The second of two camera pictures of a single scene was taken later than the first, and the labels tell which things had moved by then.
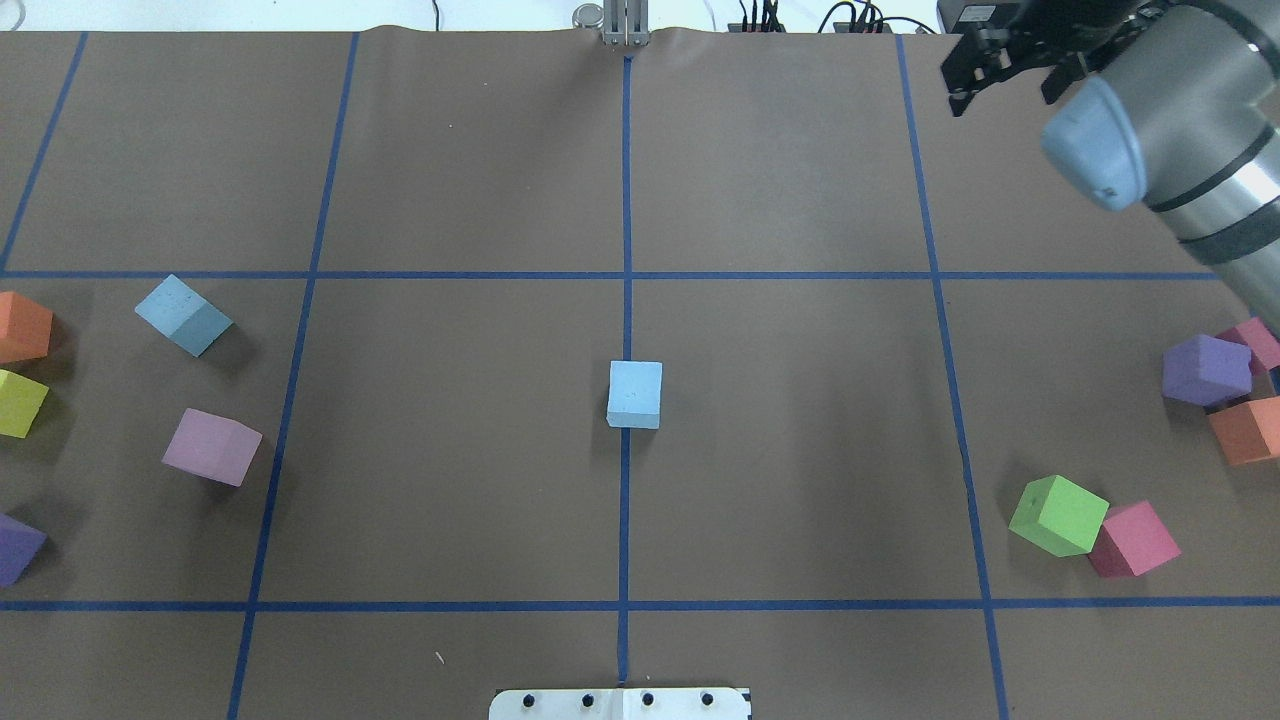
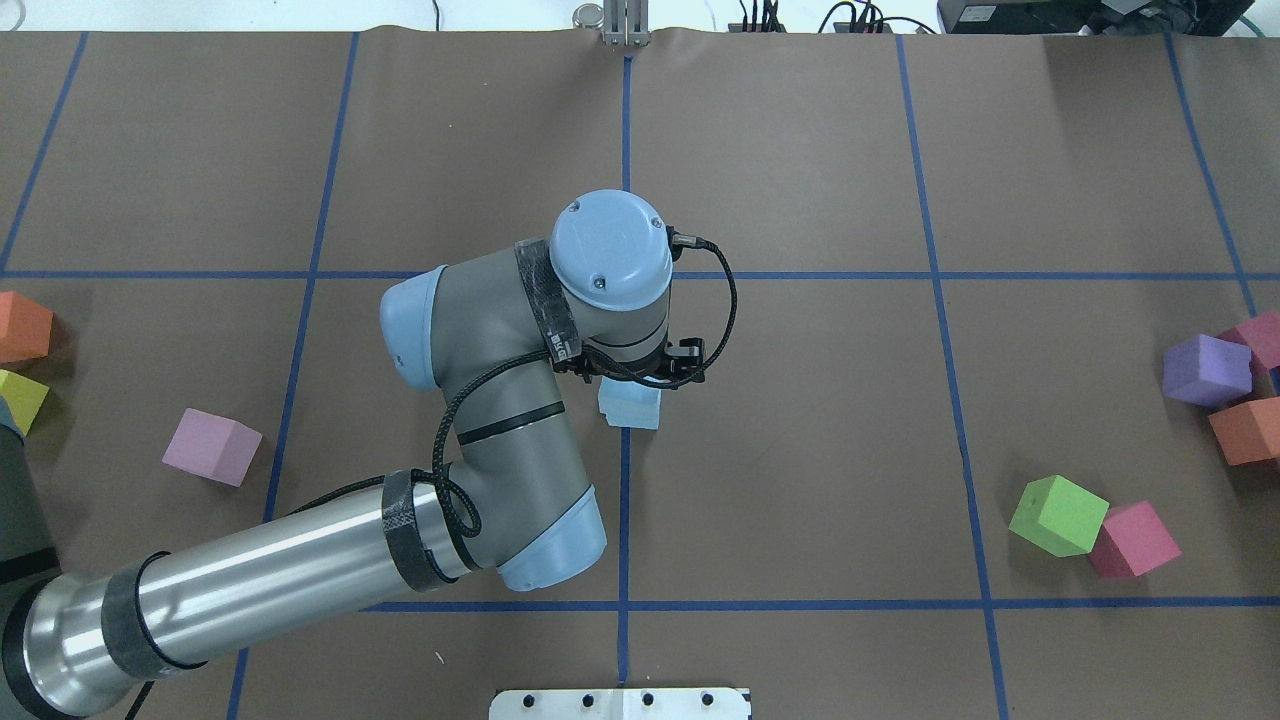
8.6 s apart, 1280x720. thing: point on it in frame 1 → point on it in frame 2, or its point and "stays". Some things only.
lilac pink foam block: (213, 446) stays
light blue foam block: (635, 393) stays
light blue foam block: (183, 315) → (622, 401)
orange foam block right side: (1249, 431) stays
